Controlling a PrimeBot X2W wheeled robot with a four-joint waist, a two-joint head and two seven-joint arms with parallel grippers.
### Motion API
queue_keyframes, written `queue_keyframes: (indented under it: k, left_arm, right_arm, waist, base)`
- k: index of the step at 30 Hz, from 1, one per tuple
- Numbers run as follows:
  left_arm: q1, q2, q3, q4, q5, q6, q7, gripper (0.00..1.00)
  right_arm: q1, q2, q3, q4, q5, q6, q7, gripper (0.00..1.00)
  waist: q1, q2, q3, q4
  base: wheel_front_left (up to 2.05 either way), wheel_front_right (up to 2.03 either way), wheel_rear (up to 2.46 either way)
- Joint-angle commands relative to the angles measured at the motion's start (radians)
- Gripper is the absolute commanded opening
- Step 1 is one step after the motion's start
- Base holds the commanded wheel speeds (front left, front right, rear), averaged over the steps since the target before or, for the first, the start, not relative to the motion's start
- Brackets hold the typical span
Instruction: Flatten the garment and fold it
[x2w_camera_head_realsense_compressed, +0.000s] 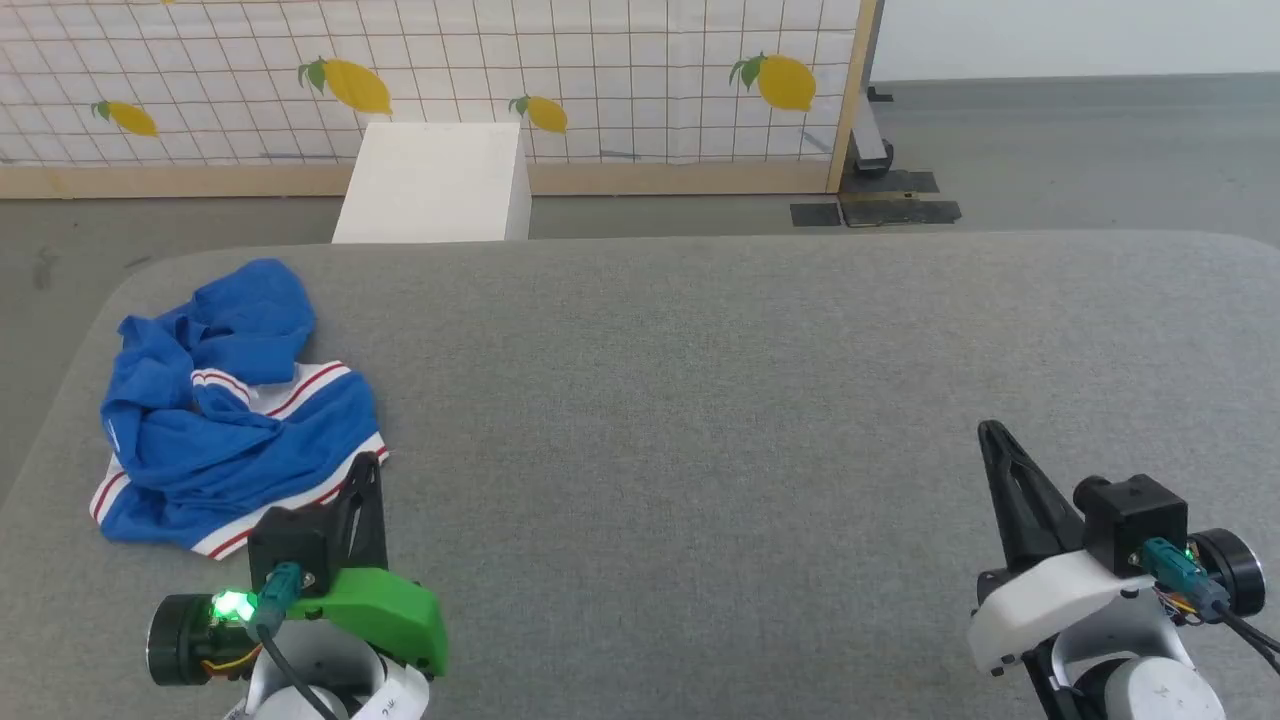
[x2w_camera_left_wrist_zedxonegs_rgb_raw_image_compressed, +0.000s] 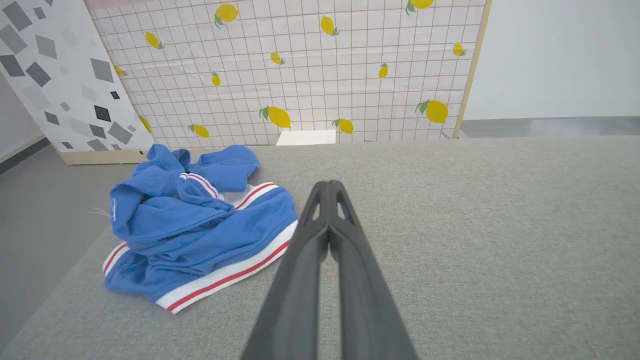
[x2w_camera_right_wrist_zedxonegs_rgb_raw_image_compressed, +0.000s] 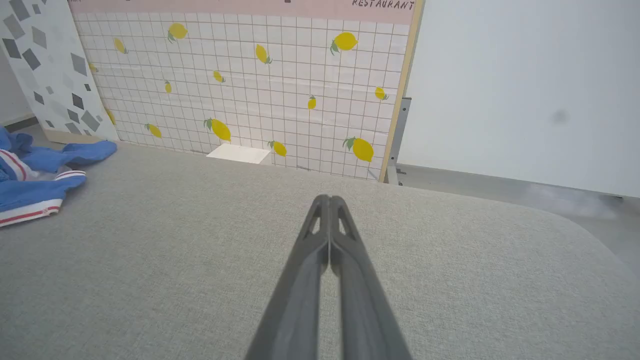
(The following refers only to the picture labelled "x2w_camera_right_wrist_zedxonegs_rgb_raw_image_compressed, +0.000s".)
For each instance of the lemon print tile backdrop panel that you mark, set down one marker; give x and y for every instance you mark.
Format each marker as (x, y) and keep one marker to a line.
(250, 90)

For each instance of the white rectangular box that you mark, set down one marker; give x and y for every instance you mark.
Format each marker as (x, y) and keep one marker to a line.
(240, 153)

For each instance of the grey metal partition leg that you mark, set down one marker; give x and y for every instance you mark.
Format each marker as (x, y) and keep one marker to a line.
(400, 135)

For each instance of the blue white red-striped shirt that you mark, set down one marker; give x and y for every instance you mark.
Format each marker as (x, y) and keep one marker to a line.
(30, 195)

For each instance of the grey terrazzo pattern panel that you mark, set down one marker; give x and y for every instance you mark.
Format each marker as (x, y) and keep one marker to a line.
(45, 60)

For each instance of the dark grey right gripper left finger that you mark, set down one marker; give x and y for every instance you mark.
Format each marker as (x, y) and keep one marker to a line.
(300, 280)

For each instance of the white partition board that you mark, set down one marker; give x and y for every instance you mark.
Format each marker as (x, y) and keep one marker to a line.
(525, 75)

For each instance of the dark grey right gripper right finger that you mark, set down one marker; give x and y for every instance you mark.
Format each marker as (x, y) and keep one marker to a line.
(362, 290)

